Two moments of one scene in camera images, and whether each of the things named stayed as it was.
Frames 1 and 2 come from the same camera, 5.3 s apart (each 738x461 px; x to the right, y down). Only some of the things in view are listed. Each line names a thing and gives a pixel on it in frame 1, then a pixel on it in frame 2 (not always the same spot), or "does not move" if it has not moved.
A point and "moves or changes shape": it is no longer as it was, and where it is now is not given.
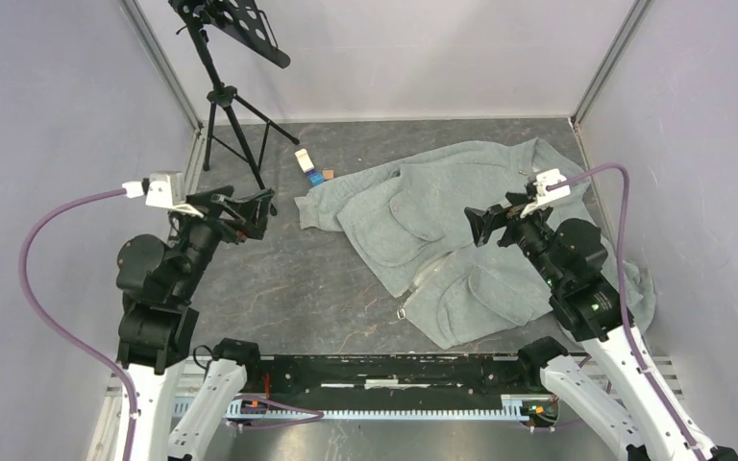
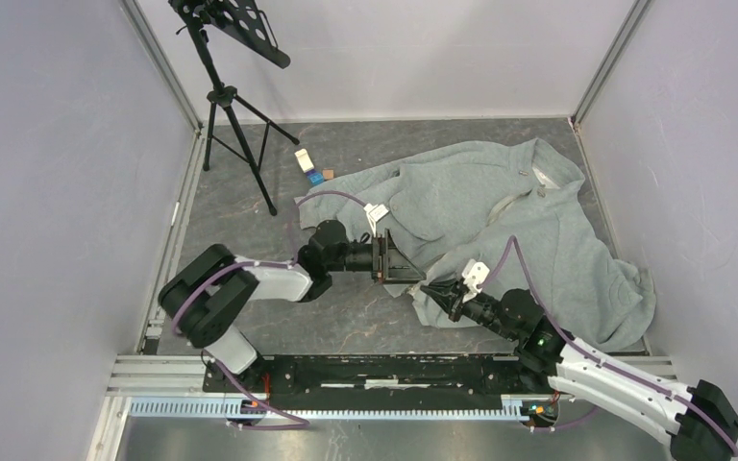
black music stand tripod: x=252 y=29 does not move
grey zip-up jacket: x=406 y=223 moves or changes shape
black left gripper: x=250 y=215 -> x=398 y=267
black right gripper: x=483 y=222 -> x=441 y=294
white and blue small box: x=307 y=166 does not move
